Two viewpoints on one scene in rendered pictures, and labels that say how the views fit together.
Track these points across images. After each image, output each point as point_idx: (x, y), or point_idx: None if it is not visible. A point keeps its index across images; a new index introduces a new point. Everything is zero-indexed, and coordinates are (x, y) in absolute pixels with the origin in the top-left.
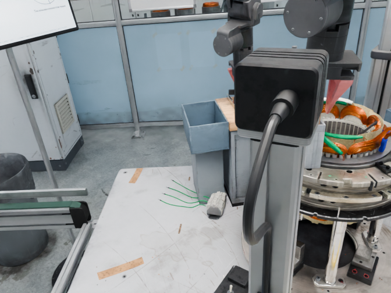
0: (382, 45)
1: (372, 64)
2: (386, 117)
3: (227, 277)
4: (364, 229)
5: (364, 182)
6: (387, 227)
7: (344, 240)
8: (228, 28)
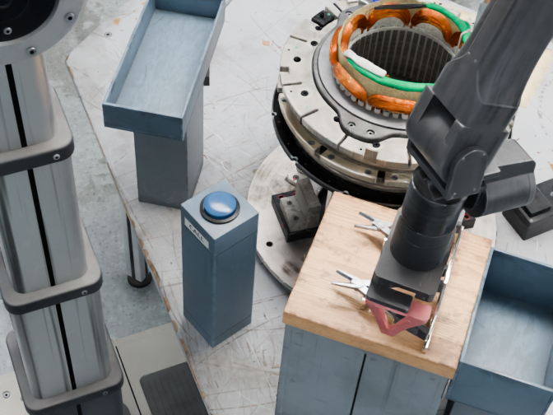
0: (54, 119)
1: (70, 163)
2: (183, 126)
3: (551, 205)
4: (289, 189)
5: (448, 6)
6: (236, 189)
7: (322, 206)
8: (508, 146)
